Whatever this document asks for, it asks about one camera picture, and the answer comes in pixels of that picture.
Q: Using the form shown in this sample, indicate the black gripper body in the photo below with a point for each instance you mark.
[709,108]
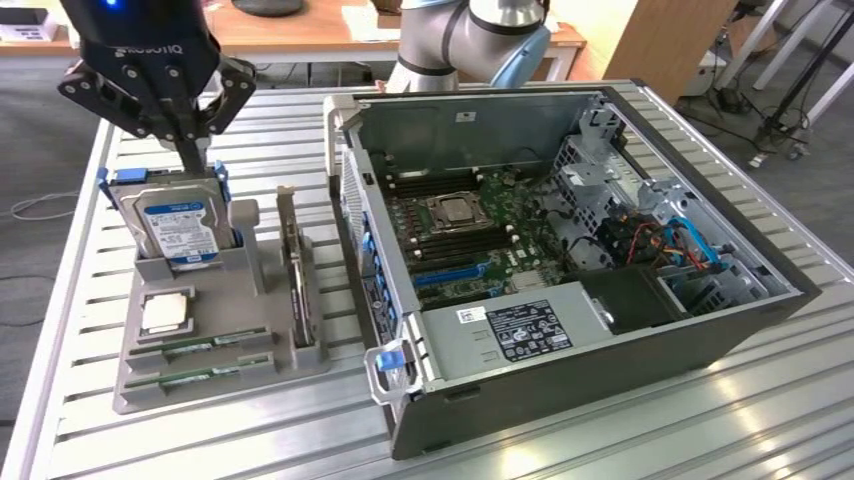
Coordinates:
[147,30]

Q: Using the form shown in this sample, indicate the green RAM stick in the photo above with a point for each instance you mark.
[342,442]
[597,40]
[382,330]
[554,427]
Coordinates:
[207,344]
[201,375]

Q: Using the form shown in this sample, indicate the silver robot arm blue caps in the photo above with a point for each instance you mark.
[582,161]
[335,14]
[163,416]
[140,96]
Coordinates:
[434,45]

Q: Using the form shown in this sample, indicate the hard drive with blue label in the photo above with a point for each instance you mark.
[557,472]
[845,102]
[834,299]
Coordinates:
[130,176]

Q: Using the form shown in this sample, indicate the dark round object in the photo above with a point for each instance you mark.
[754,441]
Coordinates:
[270,6]

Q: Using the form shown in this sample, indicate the white labelled box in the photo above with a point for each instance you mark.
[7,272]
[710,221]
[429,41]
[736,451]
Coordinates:
[27,32]

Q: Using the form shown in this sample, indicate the black flat box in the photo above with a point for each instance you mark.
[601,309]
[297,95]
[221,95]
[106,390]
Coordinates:
[20,15]

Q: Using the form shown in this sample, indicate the loose white papers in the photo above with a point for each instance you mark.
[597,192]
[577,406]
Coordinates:
[370,27]

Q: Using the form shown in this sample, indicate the hard disk blue label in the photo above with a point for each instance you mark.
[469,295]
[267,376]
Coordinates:
[177,225]

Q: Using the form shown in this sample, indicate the graphics card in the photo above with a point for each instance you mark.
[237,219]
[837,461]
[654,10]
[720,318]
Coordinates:
[297,280]

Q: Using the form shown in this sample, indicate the blue card retainer clips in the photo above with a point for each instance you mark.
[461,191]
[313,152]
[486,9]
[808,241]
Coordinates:
[377,260]

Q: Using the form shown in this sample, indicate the CPU socket with processor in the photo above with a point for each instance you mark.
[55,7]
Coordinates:
[434,226]

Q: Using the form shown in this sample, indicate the CPU smeared metal lid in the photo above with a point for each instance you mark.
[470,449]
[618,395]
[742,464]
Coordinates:
[458,211]

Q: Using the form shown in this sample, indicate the CPU clean metal lid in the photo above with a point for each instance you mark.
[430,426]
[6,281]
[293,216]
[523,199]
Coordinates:
[165,312]

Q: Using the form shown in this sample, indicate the blue expansion slot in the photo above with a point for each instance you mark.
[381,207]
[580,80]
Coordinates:
[447,276]

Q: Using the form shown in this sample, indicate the green motherboard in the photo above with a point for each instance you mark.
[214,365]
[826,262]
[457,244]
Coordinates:
[527,250]

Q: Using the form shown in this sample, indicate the metal disk bay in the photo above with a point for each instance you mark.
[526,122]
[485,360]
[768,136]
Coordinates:
[588,180]

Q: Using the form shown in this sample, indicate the silver chipset heatsink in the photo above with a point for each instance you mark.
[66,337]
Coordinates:
[530,285]

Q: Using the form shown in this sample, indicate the blue case release latch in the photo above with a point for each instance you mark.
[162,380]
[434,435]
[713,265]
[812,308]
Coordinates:
[389,362]

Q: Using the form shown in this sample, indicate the grey power supply unit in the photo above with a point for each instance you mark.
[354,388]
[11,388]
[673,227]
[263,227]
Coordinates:
[461,345]

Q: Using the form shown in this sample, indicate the grey parts rack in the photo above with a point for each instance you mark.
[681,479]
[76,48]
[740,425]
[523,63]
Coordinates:
[201,400]

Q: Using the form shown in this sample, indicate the white device red mark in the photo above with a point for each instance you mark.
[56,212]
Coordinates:
[701,75]

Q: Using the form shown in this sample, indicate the black open PC case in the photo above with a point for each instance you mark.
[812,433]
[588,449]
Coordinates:
[601,372]

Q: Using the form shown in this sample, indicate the black wheeled stand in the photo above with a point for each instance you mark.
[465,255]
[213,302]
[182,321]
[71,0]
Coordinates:
[782,111]

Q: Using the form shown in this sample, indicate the wooden desk white frame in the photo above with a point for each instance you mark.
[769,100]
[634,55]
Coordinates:
[27,47]
[301,35]

